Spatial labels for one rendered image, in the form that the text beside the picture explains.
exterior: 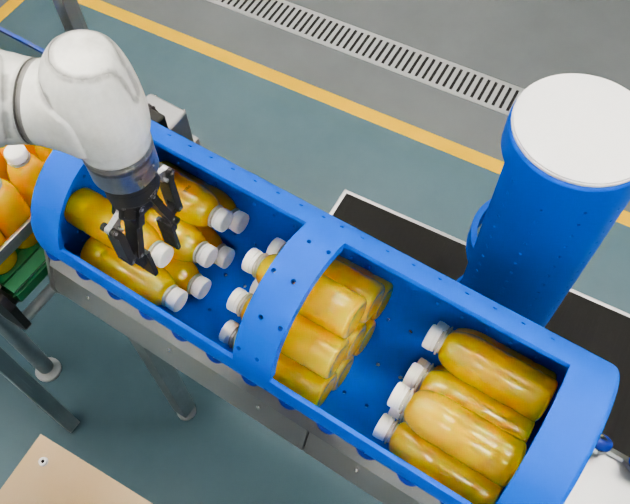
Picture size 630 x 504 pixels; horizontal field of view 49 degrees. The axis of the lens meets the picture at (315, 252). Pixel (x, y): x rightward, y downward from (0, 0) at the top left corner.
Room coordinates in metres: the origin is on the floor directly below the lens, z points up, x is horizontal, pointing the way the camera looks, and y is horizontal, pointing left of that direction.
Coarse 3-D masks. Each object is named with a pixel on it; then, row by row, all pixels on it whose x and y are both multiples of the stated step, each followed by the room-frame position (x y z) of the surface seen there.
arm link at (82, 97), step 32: (96, 32) 0.58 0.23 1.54; (32, 64) 0.58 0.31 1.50; (64, 64) 0.53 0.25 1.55; (96, 64) 0.54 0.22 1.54; (128, 64) 0.56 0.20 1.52; (32, 96) 0.53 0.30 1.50; (64, 96) 0.51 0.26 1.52; (96, 96) 0.51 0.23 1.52; (128, 96) 0.53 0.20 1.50; (32, 128) 0.52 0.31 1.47; (64, 128) 0.51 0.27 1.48; (96, 128) 0.50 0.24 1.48; (128, 128) 0.52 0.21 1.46; (96, 160) 0.51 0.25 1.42; (128, 160) 0.52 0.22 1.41
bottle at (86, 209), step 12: (84, 192) 0.67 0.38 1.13; (96, 192) 0.68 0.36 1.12; (72, 204) 0.64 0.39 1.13; (84, 204) 0.64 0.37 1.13; (96, 204) 0.64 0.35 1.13; (108, 204) 0.64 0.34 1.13; (72, 216) 0.63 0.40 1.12; (84, 216) 0.62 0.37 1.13; (96, 216) 0.62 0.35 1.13; (108, 216) 0.62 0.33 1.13; (84, 228) 0.61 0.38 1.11; (96, 228) 0.60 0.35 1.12; (144, 228) 0.60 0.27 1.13; (108, 240) 0.58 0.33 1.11; (144, 240) 0.57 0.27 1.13; (156, 240) 0.58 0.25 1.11
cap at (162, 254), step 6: (156, 246) 0.57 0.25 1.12; (162, 246) 0.57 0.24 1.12; (168, 246) 0.57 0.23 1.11; (156, 252) 0.56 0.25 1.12; (162, 252) 0.56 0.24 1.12; (168, 252) 0.56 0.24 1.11; (156, 258) 0.55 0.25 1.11; (162, 258) 0.55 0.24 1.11; (168, 258) 0.56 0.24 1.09; (156, 264) 0.54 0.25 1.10; (162, 264) 0.55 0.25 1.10
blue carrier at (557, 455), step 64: (64, 192) 0.61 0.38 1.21; (256, 192) 0.60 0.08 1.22; (64, 256) 0.56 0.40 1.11; (320, 256) 0.48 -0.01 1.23; (384, 256) 0.49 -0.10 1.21; (192, 320) 0.50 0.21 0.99; (256, 320) 0.40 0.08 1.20; (384, 320) 0.49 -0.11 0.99; (448, 320) 0.46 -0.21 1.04; (512, 320) 0.38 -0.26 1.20; (256, 384) 0.35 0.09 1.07; (384, 384) 0.38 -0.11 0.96; (576, 384) 0.28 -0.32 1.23; (384, 448) 0.24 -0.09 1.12; (576, 448) 0.20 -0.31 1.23
